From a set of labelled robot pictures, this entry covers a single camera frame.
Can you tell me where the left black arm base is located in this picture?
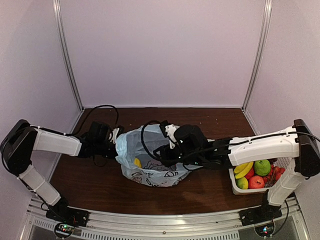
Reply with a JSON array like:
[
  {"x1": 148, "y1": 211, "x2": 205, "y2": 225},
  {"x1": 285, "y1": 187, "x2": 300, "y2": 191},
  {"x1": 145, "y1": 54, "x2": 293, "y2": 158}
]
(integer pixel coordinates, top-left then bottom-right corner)
[{"x1": 45, "y1": 197, "x2": 89, "y2": 227}]

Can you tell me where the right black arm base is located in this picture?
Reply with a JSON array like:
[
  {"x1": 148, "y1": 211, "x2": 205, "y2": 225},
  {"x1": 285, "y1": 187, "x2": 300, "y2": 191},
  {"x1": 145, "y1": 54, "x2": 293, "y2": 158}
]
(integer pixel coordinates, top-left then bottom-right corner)
[{"x1": 238, "y1": 193, "x2": 282, "y2": 226}]

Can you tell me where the small green yellow fruit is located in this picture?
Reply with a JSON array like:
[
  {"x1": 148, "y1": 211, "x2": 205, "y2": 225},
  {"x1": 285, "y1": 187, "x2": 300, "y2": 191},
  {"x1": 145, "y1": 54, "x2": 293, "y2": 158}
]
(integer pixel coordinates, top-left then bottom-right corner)
[{"x1": 235, "y1": 177, "x2": 249, "y2": 190}]

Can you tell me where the red apple front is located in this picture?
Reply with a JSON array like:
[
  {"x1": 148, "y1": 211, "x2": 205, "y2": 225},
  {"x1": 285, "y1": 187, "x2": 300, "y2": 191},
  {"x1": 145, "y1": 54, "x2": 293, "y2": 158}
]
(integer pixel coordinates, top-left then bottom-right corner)
[{"x1": 248, "y1": 175, "x2": 265, "y2": 189}]

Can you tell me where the yellow banana bunch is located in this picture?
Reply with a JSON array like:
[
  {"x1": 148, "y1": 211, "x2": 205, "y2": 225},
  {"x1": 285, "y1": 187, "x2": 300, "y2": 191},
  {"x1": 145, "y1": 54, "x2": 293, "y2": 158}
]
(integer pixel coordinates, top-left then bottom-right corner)
[{"x1": 233, "y1": 161, "x2": 254, "y2": 179}]

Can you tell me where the red apple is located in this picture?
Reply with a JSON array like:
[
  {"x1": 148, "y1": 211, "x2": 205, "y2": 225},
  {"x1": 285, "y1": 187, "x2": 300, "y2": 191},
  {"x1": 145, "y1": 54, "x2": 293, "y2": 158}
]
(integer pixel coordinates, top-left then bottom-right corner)
[
  {"x1": 248, "y1": 175, "x2": 265, "y2": 189},
  {"x1": 244, "y1": 167, "x2": 255, "y2": 180}
]

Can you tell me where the red apple back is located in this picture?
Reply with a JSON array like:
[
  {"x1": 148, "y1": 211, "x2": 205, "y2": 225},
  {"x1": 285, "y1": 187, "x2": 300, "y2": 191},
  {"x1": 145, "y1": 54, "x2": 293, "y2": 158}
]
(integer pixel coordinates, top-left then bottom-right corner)
[{"x1": 244, "y1": 167, "x2": 255, "y2": 180}]

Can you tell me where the aluminium front rail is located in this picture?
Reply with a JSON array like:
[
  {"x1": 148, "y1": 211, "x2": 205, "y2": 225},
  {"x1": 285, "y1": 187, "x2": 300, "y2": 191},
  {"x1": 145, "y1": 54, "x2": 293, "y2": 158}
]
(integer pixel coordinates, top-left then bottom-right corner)
[{"x1": 24, "y1": 197, "x2": 305, "y2": 240}]

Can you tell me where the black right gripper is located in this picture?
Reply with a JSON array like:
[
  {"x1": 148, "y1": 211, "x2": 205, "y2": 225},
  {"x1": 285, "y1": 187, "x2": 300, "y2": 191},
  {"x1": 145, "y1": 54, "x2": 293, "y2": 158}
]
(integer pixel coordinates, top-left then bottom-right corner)
[{"x1": 153, "y1": 144, "x2": 203, "y2": 169}]

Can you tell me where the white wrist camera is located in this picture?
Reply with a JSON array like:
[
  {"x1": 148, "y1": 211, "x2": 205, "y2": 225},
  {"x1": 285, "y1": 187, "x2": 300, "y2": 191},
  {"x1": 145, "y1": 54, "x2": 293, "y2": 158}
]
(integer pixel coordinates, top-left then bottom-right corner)
[
  {"x1": 108, "y1": 125, "x2": 125, "y2": 144},
  {"x1": 159, "y1": 120, "x2": 179, "y2": 149}
]

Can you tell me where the light blue plastic bag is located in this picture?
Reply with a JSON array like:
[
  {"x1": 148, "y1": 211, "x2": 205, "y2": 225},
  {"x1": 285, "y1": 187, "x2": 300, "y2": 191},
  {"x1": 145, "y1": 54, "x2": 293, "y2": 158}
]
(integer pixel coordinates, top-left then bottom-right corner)
[{"x1": 115, "y1": 127, "x2": 190, "y2": 187}]

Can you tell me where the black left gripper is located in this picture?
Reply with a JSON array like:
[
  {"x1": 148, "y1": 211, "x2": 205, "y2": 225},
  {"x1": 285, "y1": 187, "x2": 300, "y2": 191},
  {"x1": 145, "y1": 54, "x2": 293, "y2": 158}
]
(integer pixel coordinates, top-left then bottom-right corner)
[{"x1": 95, "y1": 140, "x2": 132, "y2": 159}]

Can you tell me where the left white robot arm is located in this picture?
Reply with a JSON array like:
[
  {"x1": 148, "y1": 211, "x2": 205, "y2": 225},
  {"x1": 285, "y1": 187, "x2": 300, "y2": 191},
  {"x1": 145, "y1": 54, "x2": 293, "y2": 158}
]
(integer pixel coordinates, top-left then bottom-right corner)
[{"x1": 0, "y1": 119, "x2": 121, "y2": 222}]

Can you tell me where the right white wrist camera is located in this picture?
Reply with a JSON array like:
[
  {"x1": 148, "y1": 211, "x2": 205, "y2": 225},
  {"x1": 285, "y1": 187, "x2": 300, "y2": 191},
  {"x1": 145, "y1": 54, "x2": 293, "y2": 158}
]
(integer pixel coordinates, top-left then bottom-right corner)
[{"x1": 159, "y1": 120, "x2": 179, "y2": 149}]

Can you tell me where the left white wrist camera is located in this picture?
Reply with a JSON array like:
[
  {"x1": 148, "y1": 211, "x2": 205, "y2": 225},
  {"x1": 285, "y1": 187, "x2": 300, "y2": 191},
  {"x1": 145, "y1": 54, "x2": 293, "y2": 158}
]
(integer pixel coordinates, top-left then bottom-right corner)
[{"x1": 108, "y1": 125, "x2": 125, "y2": 144}]

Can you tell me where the large green apple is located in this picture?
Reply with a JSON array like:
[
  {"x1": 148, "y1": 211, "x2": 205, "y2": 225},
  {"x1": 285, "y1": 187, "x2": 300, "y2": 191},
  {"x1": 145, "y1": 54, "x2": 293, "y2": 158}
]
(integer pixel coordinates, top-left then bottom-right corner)
[{"x1": 254, "y1": 159, "x2": 271, "y2": 177}]

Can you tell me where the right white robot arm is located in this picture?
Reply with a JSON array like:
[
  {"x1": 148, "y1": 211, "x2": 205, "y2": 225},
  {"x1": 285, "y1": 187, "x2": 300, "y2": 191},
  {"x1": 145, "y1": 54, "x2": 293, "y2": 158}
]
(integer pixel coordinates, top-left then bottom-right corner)
[{"x1": 152, "y1": 119, "x2": 320, "y2": 221}]

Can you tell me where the white plastic basket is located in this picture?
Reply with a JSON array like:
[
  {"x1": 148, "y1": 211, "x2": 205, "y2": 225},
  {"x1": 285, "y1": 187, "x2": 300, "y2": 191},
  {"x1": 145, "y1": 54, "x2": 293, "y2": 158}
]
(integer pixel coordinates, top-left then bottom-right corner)
[{"x1": 228, "y1": 156, "x2": 296, "y2": 196}]

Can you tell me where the right black cable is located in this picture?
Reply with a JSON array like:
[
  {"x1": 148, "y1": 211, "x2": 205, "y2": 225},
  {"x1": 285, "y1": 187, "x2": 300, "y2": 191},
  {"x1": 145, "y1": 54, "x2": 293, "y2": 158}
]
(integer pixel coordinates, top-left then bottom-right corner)
[{"x1": 140, "y1": 120, "x2": 320, "y2": 171}]

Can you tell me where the pale yellow fruit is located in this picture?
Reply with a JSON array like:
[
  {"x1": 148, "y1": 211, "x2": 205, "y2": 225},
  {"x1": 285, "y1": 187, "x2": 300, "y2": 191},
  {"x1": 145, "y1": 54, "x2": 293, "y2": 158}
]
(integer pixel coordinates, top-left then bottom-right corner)
[{"x1": 134, "y1": 158, "x2": 142, "y2": 168}]

